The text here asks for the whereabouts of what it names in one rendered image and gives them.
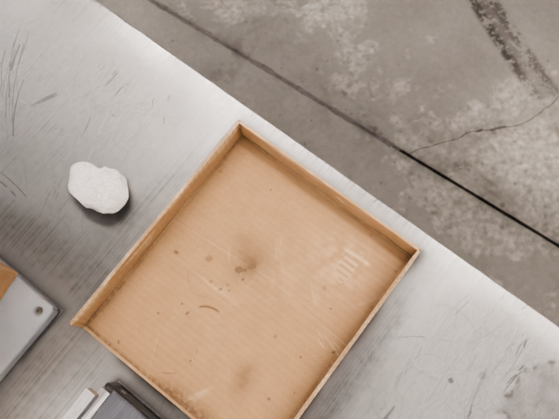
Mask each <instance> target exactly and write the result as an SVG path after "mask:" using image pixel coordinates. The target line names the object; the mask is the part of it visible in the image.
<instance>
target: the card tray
mask: <svg viewBox="0 0 559 419"><path fill-rule="evenodd" d="M421 251H422V250H421V249H420V248H419V247H418V246H416V245H415V244H413V243H412V242H410V241H409V240H408V239H406V238H404V237H403V236H402V235H401V234H399V233H398V232H397V231H395V230H394V229H392V228H391V227H389V226H388V225H386V224H385V223H384V222H383V221H381V220H380V219H378V218H377V217H375V216H374V215H373V214H371V213H369V212H368V211H367V210H366V209H364V208H363V207H362V206H360V205H358V204H357V203H356V202H354V201H353V200H351V199H350V198H349V197H348V196H346V195H344V194H343V193H342V192H340V191H339V190H337V189H336V188H334V187H333V186H332V185H331V184H329V183H328V182H326V181H325V180H323V179H322V178H320V177H319V176H318V175H316V174H315V173H314V172H313V171H311V170H309V169H308V168H307V167H305V166H304V165H302V164H301V163H299V162H298V161H297V160H296V159H294V158H293V157H291V156H290V155H288V154H287V153H285V152H284V151H282V150H281V149H280V148H279V147H277V146H276V145H274V144H273V143H271V142H270V141H269V140H267V139H265V138H264V137H263V136H262V135H260V134H259V133H258V132H256V131H254V130H253V129H252V128H250V127H249V126H247V125H246V124H245V123H244V122H242V121H241V120H238V121H237V122H236V123H235V124H234V125H233V126H232V128H231V129H230V130H229V131H228V133H227V134H226V135H225V136H224V138H223V139H222V140H221V141H220V143H219V144H218V145H217V146H216V148H214V150H213V151H212V152H211V153H210V154H209V155H208V157H207V158H206V159H205V160H204V162H203V163H202V164H201V165H200V167H199V168H198V169H197V170H196V171H195V173H194V174H193V175H192V176H191V177H190V178H189V179H188V181H187V182H186V183H185V184H184V185H183V187H182V188H181V189H180V190H179V192H178V193H177V194H176V196H175V197H174V198H173V199H172V200H171V202H170V203H169V204H168V205H167V206H166V207H165V208H164V209H163V211H162V212H161V213H160V214H159V216H158V217H157V218H156V219H155V221H154V222H153V223H152V224H151V226H150V227H149V228H148V229H147V230H146V232H145V233H144V234H143V235H142V236H141V237H140V238H139V240H138V241H137V242H136V243H135V245H134V246H133V247H132V248H131V250H130V251H129V252H128V253H127V254H126V256H125V257H124V258H123V259H122V261H121V262H120V263H119V264H118V265H117V266H116V267H115V268H114V270H113V271H112V272H111V273H110V275H109V276H108V277H107V278H106V280H105V281H104V282H103V283H102V284H101V286H100V287H99V288H98V290H97V291H96V292H95V293H94V294H93V295H92V296H91V297H90V299H89V300H88V301H87V302H86V304H85V305H84V306H83V307H82V309H81V310H80V311H79V312H78V313H77V315H76V316H75V317H74V318H73V320H72V321H71V322H70V324H71V325H73V326H77V327H80V328H84V329H85V330H86V331H87V332H88V333H90V334H91V335H92V336H93V337H94V338H95V339H96V340H97V341H98V342H100V343H101V344H102V345H103V346H105V347H106V348H107V349H108V350H110V351H111V352H112V353H113V354H115V355H116V356H117V357H118V358H120V359H121V360H122V361H123V362H124V363H125V364H126V365H127V366H128V367H130V368H131V369H132V370H133V371H134V372H136V373H137V374H138V375H139V376H141V377H142V378H143V379H144V380H146V381H147V382H148V383H149V384H151V385H152V386H153V387H154V388H155V389H156V390H157V391H158V392H159V393H161V394H162V395H163V396H164V397H166V398H167V399H168V400H169V401H170V402H172V403H173V404H174V405H175V406H177V407H178V408H179V409H180V410H182V411H183V412H184V413H185V414H186V415H187V416H188V417H189V418H190V419H299V418H300V417H301V415H302V414H303V413H304V411H305V409H306V408H307V407H308V405H309V404H310V403H311V402H312V400H313V399H314V397H315V396H316V395H317V393H318V392H319V390H320V389H321V387H322V386H323V385H324V384H325V382H326V381H327V380H328V378H329V377H330V375H331V374H332V373H333V371H334V369H335V368H336V367H337V366H338V365H339V363H340V362H341V360H342V359H343V358H344V356H345V355H346V353H347V352H348V350H349V349H350V348H351V347H352V346H353V344H354V342H355V341H356V340H357V338H358V337H359V335H360V334H361V332H362V331H363V330H364V329H365V328H366V326H367V325H368V324H369V322H370V320H371V319H372V318H373V316H374V315H375V314H376V312H377V311H378V310H379V308H380V307H381V306H382V304H383V302H384V301H385V300H386V298H387V297H388V296H389V295H390V293H391V292H392V291H393V289H394V288H395V286H396V285H397V283H398V282H399V280H400V279H401V278H402V277H403V275H404V274H405V273H406V271H407V270H408V268H409V267H410V266H411V264H412V263H413V261H414V260H415V259H416V258H417V257H418V255H419V253H420V252H421Z"/></svg>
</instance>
